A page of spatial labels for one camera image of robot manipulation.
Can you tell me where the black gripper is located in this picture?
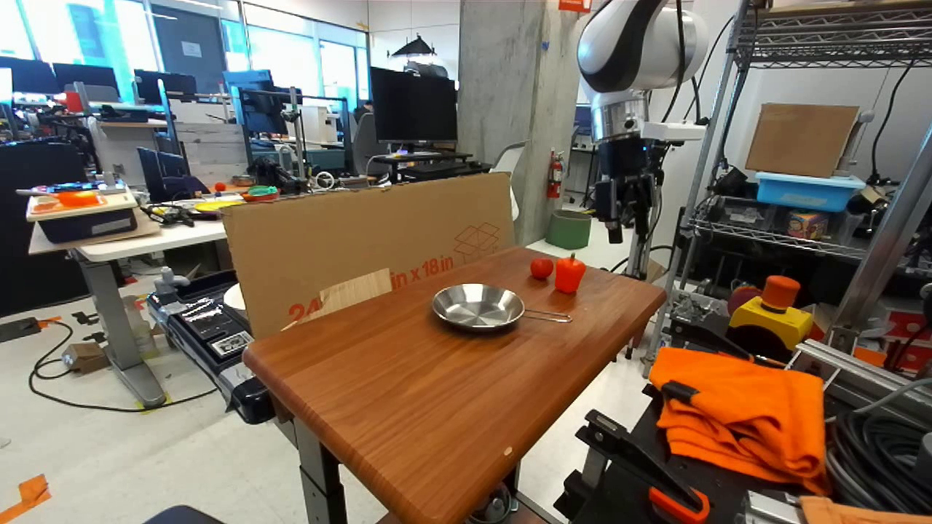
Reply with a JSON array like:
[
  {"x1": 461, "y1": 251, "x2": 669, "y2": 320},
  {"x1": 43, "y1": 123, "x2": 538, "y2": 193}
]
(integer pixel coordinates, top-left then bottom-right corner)
[{"x1": 594, "y1": 136, "x2": 668, "y2": 244}]

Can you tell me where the orange bell pepper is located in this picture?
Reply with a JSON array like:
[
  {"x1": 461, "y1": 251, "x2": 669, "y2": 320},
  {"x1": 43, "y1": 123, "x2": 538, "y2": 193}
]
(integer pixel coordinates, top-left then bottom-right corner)
[{"x1": 553, "y1": 257, "x2": 586, "y2": 294}]

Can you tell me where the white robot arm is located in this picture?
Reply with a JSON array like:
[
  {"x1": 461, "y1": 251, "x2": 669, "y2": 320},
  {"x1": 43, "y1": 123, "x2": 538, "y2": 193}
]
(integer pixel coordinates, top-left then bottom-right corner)
[{"x1": 576, "y1": 0, "x2": 707, "y2": 244}]

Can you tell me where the silver metal pan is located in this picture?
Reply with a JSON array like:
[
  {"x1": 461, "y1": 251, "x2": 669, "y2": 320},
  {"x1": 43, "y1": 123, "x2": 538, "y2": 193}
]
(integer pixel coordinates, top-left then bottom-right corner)
[{"x1": 431, "y1": 283, "x2": 572, "y2": 331}]

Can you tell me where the green bucket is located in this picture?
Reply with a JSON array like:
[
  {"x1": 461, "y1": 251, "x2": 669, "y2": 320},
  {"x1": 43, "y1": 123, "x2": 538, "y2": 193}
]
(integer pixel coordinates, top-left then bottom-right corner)
[{"x1": 546, "y1": 211, "x2": 592, "y2": 251}]

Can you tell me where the red fire extinguisher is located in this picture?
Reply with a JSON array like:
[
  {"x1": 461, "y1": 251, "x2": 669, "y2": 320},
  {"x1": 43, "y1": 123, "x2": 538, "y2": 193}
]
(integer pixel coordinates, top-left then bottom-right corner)
[{"x1": 546, "y1": 151, "x2": 566, "y2": 200}]

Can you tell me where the red tomato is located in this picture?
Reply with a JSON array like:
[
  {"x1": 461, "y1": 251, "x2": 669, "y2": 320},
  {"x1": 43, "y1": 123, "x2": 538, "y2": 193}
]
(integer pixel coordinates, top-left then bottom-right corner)
[{"x1": 527, "y1": 257, "x2": 553, "y2": 283}]

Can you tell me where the yellow emergency stop button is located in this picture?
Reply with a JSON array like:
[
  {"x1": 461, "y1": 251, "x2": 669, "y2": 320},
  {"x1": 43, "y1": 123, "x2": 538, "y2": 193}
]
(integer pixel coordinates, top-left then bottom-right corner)
[{"x1": 729, "y1": 273, "x2": 815, "y2": 349}]

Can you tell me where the cardboard panel on shelf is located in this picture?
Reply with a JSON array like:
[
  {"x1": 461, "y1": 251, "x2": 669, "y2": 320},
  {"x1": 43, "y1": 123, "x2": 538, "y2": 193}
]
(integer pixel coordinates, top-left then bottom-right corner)
[{"x1": 747, "y1": 103, "x2": 859, "y2": 179}]

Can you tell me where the blue plastic bin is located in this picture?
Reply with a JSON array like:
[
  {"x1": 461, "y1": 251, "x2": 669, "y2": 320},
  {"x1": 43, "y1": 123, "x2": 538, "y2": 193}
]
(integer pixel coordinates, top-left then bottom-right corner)
[{"x1": 758, "y1": 173, "x2": 865, "y2": 212}]

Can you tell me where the folded orange cloth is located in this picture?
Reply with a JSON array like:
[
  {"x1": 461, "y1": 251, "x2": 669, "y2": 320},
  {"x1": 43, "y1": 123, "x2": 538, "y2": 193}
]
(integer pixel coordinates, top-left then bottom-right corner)
[{"x1": 649, "y1": 346, "x2": 827, "y2": 496}]

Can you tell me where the purple computer monitor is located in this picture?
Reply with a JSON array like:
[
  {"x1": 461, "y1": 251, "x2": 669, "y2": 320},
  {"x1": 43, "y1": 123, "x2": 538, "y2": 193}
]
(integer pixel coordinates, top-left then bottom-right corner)
[{"x1": 369, "y1": 68, "x2": 457, "y2": 142}]

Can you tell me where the wooden table top board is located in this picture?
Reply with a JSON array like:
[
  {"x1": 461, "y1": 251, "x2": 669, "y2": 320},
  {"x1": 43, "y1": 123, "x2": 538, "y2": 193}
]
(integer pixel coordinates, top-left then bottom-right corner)
[{"x1": 247, "y1": 248, "x2": 664, "y2": 524}]

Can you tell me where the brown cardboard sheet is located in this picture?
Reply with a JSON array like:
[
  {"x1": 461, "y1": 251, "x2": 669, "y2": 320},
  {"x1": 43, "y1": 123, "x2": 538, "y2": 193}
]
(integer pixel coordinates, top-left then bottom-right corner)
[{"x1": 224, "y1": 176, "x2": 512, "y2": 337}]

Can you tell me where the white standing desk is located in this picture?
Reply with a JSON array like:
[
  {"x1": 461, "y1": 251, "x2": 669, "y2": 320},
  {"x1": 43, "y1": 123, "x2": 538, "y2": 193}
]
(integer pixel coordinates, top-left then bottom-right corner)
[{"x1": 27, "y1": 186, "x2": 231, "y2": 411}]

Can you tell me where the box with orange object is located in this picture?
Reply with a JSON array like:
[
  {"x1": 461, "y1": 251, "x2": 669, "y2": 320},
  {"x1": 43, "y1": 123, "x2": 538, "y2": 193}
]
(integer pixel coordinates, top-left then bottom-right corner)
[{"x1": 27, "y1": 190, "x2": 138, "y2": 244}]

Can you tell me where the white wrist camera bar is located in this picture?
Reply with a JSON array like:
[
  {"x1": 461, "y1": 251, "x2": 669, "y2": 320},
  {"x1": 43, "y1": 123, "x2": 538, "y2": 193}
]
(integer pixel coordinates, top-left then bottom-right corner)
[{"x1": 642, "y1": 123, "x2": 707, "y2": 142}]

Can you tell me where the wire shelf rack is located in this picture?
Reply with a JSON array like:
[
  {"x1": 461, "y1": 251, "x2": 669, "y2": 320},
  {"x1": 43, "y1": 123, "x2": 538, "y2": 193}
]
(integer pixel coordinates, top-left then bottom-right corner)
[{"x1": 675, "y1": 0, "x2": 932, "y2": 283}]

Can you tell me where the orange handled clamp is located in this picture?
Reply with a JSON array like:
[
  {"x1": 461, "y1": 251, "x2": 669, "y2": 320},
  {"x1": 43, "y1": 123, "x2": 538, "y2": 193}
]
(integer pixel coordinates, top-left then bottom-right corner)
[{"x1": 576, "y1": 411, "x2": 710, "y2": 524}]

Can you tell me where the coiled black cable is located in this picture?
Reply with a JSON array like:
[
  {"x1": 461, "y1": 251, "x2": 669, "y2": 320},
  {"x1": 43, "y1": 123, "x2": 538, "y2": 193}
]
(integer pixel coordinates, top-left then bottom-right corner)
[{"x1": 825, "y1": 382, "x2": 932, "y2": 518}]

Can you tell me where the black cable on floor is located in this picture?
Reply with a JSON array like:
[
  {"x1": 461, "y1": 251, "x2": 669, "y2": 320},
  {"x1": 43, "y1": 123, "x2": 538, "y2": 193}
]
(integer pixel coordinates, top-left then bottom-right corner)
[{"x1": 27, "y1": 318, "x2": 231, "y2": 416}]

